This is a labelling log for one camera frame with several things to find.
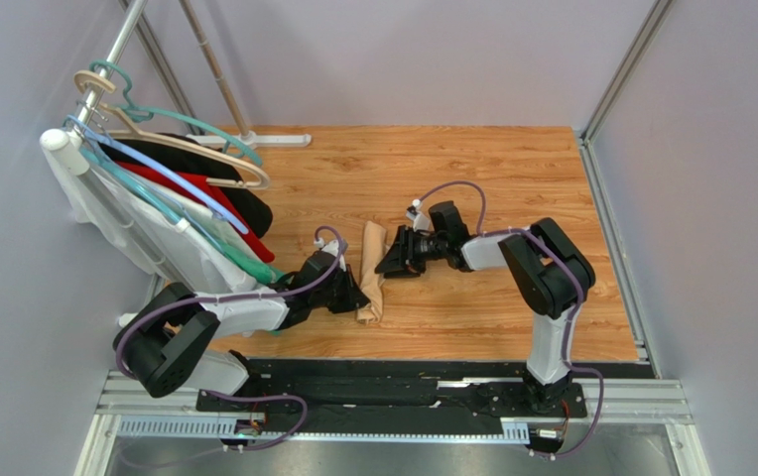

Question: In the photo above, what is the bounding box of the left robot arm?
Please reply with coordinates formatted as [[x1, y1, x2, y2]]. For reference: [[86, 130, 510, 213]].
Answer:
[[112, 250, 370, 398]]

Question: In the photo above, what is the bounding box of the white clothes rack base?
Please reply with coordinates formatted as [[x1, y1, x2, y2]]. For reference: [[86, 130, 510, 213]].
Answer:
[[187, 132, 313, 149]]

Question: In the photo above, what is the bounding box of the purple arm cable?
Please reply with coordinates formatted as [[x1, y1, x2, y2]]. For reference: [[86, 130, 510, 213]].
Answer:
[[409, 180, 606, 461], [114, 225, 348, 453]]

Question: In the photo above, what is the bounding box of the red garment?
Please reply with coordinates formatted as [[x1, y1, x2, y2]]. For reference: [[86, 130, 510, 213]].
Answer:
[[119, 162, 276, 263]]

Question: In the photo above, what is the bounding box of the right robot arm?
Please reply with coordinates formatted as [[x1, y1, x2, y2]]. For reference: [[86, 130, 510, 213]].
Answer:
[[375, 200, 596, 413]]

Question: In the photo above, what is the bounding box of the metal clothes rack pole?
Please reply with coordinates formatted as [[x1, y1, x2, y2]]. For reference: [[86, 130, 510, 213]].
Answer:
[[41, 0, 149, 177]]

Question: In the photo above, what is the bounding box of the green garment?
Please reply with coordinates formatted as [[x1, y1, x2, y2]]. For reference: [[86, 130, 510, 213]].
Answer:
[[216, 240, 285, 285]]

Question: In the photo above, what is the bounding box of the aluminium frame rail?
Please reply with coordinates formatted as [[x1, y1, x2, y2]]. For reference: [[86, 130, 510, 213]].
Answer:
[[75, 358, 709, 475]]

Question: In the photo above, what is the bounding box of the beige wooden hanger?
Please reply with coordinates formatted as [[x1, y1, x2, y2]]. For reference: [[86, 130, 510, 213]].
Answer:
[[73, 70, 271, 189]]

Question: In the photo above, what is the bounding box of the blue plastic hanger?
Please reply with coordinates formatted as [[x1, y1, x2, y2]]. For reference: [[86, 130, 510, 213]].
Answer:
[[64, 114, 250, 235]]

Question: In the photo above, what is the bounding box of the thin metal rod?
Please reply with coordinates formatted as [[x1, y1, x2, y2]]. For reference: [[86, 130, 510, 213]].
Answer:
[[179, 0, 252, 141]]

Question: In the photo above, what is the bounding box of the white garment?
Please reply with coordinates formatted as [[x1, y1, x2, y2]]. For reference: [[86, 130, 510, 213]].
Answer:
[[49, 144, 267, 294]]

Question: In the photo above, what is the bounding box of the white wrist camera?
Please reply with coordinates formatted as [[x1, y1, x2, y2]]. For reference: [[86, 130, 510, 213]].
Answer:
[[315, 238, 348, 270], [406, 199, 431, 231]]

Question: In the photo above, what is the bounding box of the black garment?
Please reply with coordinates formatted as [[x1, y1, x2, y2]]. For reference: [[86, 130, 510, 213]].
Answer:
[[98, 137, 273, 238]]

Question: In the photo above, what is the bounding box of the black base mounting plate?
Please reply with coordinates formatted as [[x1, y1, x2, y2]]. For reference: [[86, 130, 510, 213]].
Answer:
[[194, 358, 658, 437]]

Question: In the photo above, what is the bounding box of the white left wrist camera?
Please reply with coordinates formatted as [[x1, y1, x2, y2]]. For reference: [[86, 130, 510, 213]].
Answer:
[[315, 238, 348, 270]]

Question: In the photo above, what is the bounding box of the teal plastic hanger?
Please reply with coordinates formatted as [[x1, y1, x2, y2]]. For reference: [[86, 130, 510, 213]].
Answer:
[[88, 59, 263, 167]]

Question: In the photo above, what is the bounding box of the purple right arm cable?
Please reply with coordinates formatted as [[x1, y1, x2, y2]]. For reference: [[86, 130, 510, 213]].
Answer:
[[409, 180, 606, 461]]

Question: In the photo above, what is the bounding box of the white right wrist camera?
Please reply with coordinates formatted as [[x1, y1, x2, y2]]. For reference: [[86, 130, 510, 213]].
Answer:
[[406, 199, 431, 231]]

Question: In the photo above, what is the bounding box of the beige cloth napkin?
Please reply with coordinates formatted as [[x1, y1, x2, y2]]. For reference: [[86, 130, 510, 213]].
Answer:
[[356, 221, 389, 324]]

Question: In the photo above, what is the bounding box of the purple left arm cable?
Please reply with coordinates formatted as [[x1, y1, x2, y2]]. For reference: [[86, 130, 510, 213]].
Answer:
[[114, 225, 348, 453]]

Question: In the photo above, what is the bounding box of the white slotted cable duct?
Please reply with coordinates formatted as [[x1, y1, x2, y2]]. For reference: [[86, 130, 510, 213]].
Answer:
[[116, 416, 531, 445]]

